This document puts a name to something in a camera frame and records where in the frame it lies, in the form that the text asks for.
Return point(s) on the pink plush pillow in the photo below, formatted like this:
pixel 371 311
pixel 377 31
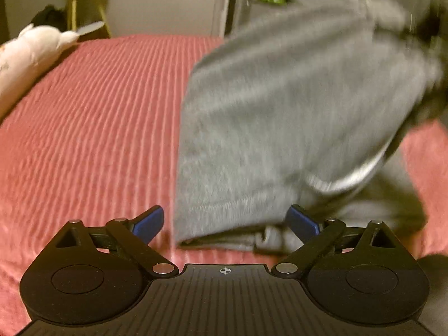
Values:
pixel 24 56

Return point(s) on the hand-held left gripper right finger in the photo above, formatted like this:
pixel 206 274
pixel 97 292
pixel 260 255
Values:
pixel 302 222

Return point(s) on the yellow side table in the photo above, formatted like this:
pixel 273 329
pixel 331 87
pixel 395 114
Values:
pixel 98 3

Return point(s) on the black cloth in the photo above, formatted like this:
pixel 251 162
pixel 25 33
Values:
pixel 47 17

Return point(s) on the pink ribbed blanket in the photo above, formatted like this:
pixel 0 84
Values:
pixel 87 129

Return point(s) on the grey pants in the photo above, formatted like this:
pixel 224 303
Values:
pixel 280 112

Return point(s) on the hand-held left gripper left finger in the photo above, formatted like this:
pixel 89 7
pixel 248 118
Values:
pixel 148 222

